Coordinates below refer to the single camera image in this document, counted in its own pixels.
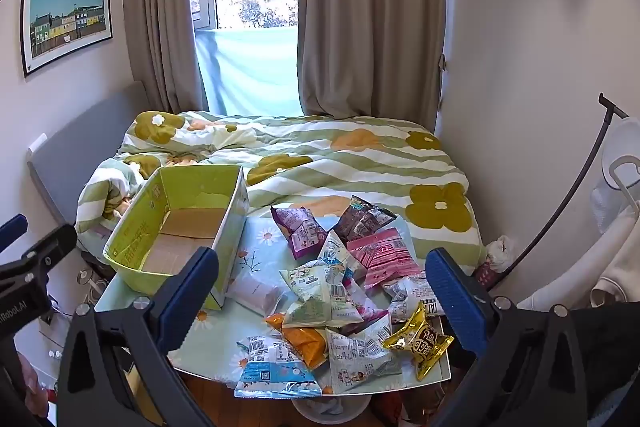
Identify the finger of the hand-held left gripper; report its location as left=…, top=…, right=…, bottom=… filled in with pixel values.
left=0, top=213, right=29, bottom=253
left=0, top=223, right=77, bottom=288

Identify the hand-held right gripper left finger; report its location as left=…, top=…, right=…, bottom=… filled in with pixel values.
left=55, top=247, right=219, bottom=427

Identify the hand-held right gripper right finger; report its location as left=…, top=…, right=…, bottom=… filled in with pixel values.
left=425, top=248, right=588, bottom=427

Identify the pink striped snack packet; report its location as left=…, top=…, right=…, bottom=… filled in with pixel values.
left=346, top=227, right=423, bottom=290

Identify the green cardboard box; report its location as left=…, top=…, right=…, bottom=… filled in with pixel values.
left=102, top=164, right=250, bottom=312

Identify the person's left hand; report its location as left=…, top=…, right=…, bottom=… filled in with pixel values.
left=20, top=349, right=57, bottom=415

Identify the gold snack packet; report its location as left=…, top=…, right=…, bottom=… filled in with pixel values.
left=381, top=300, right=455, bottom=382

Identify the white tissue pack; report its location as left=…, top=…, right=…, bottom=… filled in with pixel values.
left=227, top=271, right=282, bottom=315

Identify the white crumpled bag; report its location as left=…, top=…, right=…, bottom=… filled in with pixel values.
left=485, top=234, right=523, bottom=275

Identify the white green snack packet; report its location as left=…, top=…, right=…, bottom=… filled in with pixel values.
left=279, top=259, right=346, bottom=303
left=281, top=284, right=366, bottom=328

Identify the grey headboard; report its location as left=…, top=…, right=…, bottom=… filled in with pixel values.
left=27, top=79, right=151, bottom=228

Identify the dark brown snack packet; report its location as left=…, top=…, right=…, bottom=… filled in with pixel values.
left=332, top=195, right=398, bottom=243

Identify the orange snack packet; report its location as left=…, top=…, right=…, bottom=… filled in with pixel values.
left=264, top=313, right=331, bottom=370

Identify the purple snack packet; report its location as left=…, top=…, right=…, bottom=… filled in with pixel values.
left=270, top=205, right=328, bottom=260

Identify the white waste bin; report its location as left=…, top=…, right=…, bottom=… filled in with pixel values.
left=291, top=392, right=373, bottom=427

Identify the floral striped blanket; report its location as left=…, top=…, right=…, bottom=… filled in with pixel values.
left=75, top=109, right=486, bottom=278

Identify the white garment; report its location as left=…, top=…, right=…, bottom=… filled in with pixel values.
left=517, top=207, right=640, bottom=313

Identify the white hanger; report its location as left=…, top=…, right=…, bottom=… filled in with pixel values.
left=600, top=157, right=640, bottom=214

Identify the framed houses picture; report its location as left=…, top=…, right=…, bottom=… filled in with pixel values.
left=20, top=0, right=113, bottom=78

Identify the light blue cloth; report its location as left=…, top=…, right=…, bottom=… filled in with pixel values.
left=194, top=27, right=303, bottom=116

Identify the beige curtain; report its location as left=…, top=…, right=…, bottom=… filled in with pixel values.
left=121, top=0, right=210, bottom=114
left=296, top=0, right=453, bottom=124

